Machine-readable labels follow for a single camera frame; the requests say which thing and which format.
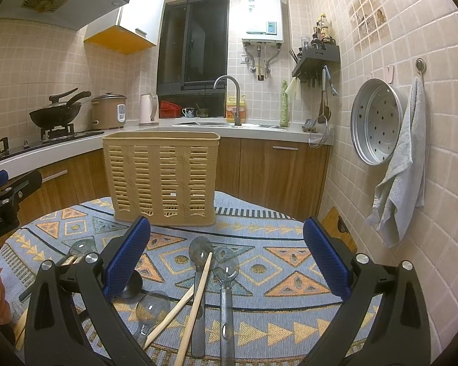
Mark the wooden base cabinets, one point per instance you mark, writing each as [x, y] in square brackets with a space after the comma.
[285, 176]

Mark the black plastic spoon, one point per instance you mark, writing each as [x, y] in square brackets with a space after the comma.
[132, 289]

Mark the dark window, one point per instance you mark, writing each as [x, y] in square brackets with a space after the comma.
[193, 45]

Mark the red dish basket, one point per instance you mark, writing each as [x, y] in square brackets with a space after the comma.
[169, 110]

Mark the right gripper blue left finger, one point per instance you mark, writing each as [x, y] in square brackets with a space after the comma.
[121, 256]

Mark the beige plastic utensil basket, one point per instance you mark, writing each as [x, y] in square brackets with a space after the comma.
[167, 177]

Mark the white wall cabinet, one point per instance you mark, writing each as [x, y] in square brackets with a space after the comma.
[131, 28]

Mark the yellow detergent bottle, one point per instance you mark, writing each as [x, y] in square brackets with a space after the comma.
[232, 109]

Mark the wooden chopstick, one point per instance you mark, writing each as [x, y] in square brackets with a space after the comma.
[179, 361]
[168, 319]

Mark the white water heater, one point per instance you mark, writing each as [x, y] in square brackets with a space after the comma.
[261, 21]

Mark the grey translucent spoon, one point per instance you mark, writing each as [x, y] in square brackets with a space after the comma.
[198, 251]

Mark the black wall spice shelf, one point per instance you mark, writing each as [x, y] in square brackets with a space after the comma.
[312, 61]

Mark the black wok with lid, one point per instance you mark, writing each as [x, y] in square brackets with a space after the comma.
[62, 110]

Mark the grey hanging towel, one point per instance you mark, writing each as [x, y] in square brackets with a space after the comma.
[402, 188]

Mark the blue patterned table mat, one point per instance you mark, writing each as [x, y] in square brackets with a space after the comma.
[282, 304]

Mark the brown rice cooker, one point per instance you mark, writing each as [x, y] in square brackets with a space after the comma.
[108, 111]

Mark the wooden cutting board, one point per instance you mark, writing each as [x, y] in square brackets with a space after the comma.
[334, 224]

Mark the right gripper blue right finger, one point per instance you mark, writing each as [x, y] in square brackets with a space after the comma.
[325, 251]

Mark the black gas stove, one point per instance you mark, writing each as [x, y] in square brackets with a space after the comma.
[48, 137]

